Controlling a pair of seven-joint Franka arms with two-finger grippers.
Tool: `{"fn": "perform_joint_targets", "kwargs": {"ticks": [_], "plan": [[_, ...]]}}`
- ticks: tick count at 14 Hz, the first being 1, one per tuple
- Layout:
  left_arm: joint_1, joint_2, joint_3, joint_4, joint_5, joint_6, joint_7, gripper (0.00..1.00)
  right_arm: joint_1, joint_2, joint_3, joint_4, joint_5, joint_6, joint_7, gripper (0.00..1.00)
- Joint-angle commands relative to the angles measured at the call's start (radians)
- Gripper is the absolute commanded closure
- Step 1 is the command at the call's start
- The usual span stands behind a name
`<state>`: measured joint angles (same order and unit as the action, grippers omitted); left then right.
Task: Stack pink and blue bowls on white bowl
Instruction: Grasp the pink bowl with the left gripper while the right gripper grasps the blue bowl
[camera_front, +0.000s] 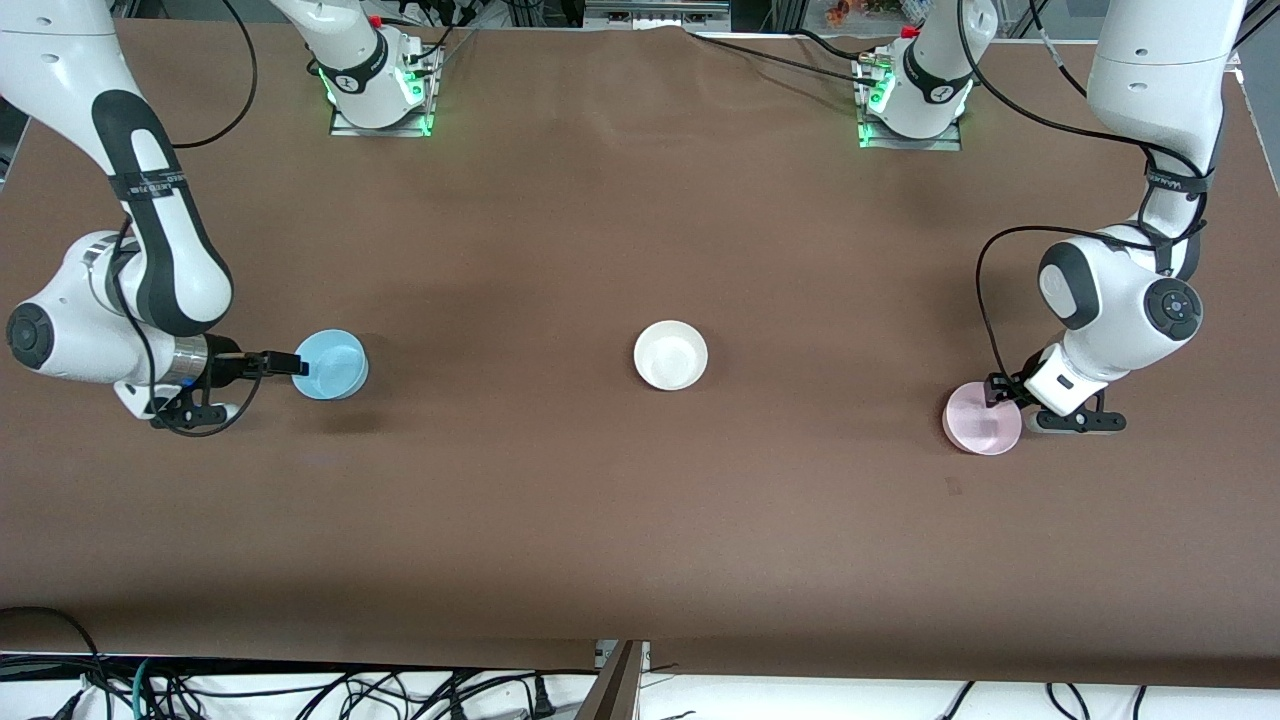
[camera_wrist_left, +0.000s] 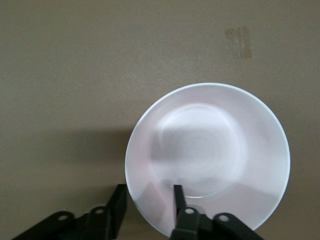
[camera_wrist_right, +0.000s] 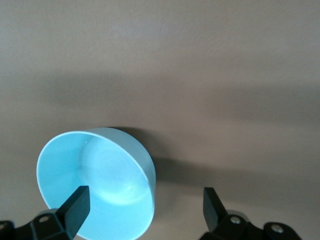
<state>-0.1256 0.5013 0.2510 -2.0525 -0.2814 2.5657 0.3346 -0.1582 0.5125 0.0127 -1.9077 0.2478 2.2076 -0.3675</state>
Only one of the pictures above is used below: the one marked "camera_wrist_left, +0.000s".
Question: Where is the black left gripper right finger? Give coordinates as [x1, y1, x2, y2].
[169, 184, 266, 240]

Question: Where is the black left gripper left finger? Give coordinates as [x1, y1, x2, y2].
[9, 183, 130, 240]

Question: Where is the pink bowl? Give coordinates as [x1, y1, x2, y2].
[124, 82, 292, 238]

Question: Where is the brown table cover sheet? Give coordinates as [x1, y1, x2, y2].
[0, 0, 320, 240]

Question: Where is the small clear tape patch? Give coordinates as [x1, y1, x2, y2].
[225, 26, 253, 59]

